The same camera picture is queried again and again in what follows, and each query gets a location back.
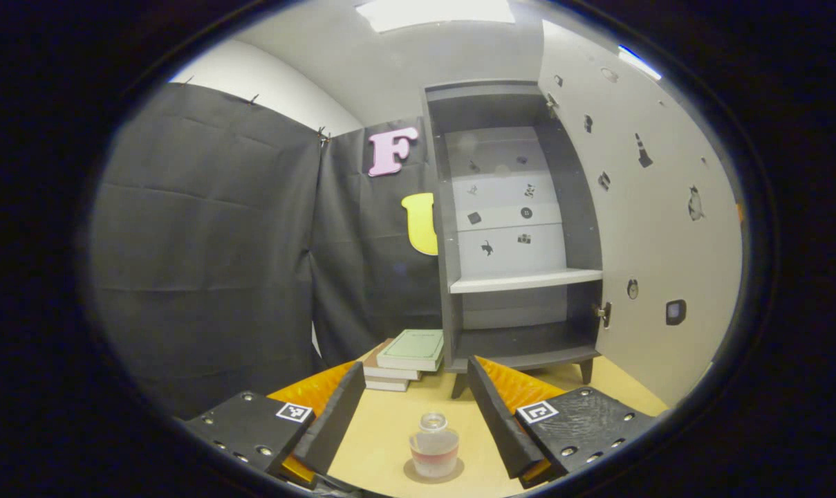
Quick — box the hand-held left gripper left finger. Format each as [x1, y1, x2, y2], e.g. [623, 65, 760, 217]
[181, 360, 368, 486]

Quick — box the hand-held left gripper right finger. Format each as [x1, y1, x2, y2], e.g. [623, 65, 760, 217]
[466, 355, 658, 490]

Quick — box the clear glass bottle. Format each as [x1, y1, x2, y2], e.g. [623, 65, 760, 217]
[409, 413, 460, 478]

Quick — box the round brown coaster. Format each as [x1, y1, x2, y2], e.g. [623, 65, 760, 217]
[402, 456, 465, 485]

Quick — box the beige cabinet door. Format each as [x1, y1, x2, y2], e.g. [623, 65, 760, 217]
[537, 19, 743, 409]

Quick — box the dark grey cabinet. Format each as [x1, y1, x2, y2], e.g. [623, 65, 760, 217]
[421, 80, 605, 400]

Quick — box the white cabinet shelf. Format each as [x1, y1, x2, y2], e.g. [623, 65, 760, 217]
[449, 268, 604, 295]

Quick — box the brown book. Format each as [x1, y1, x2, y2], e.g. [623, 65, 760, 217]
[362, 338, 424, 382]

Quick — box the green book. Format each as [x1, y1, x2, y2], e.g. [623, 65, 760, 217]
[376, 329, 445, 373]

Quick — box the black backdrop cloth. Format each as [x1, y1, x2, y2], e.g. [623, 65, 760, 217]
[89, 83, 446, 419]

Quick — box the large ceiling light panel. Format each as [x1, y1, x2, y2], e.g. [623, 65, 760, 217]
[355, 0, 515, 34]

